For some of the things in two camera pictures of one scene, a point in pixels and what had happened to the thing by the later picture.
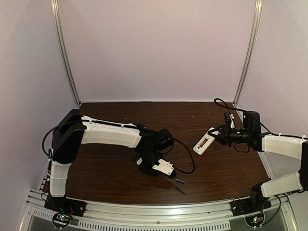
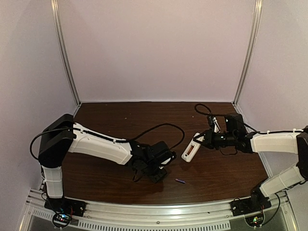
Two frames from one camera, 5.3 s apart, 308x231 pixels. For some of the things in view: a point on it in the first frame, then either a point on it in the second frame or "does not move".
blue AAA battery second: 180,181 does not move
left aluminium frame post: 64,48 does not move
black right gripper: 224,134 to 207,137
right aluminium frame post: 250,52 does not move
